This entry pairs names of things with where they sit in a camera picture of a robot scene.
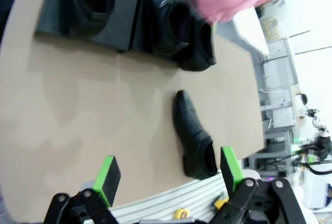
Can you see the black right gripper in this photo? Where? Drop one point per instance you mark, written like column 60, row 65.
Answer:
column 321, row 145

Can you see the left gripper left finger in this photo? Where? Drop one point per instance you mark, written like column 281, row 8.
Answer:
column 106, row 182

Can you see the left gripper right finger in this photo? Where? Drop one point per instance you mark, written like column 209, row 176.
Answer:
column 232, row 174

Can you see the black buckle loafer shoe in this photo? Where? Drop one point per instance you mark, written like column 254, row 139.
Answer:
column 160, row 27
column 199, row 58

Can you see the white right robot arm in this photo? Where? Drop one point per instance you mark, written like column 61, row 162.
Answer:
column 316, row 190

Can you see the yellow black hand tool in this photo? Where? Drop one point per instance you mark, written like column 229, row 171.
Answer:
column 220, row 203

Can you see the pale ribbed bench top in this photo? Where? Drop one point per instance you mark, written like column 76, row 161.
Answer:
column 160, row 200

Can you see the yellow tape roll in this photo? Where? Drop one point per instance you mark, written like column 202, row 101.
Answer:
column 177, row 215

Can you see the grey metal frame rack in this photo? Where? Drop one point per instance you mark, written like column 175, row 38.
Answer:
column 259, row 161

